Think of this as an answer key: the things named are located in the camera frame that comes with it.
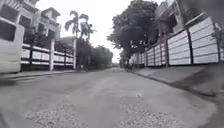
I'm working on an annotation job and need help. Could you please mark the row of dark trees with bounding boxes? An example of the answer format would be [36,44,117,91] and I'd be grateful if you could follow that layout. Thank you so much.
[75,37,115,70]

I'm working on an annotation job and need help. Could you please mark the grey asphalt road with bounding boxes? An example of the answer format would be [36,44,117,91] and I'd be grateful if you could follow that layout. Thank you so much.
[0,67,224,128]

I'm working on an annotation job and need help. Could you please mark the large dark tree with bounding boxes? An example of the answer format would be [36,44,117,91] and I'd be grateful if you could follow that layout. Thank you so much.
[107,0,160,68]

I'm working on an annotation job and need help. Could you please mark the palm tree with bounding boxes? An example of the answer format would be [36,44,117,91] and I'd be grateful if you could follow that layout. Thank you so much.
[64,10,98,69]

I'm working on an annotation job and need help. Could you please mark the white panel fence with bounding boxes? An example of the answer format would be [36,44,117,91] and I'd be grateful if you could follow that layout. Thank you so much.
[20,37,78,72]

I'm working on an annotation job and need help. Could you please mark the building behind fence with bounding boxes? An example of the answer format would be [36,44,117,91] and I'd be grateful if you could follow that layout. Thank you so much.
[153,0,186,40]

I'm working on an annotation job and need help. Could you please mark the grey concrete verge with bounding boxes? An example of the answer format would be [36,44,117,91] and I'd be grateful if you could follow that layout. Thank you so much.
[130,63,224,98]

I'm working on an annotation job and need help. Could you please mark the white slatted fence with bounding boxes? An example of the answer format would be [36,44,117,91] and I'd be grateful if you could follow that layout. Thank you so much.
[129,16,224,68]

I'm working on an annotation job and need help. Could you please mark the grey concrete pavement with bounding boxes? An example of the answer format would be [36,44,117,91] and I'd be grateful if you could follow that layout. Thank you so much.
[0,69,76,81]

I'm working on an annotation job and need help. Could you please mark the white building with balconies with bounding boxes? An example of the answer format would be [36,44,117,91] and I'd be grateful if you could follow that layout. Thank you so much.
[0,0,62,75]

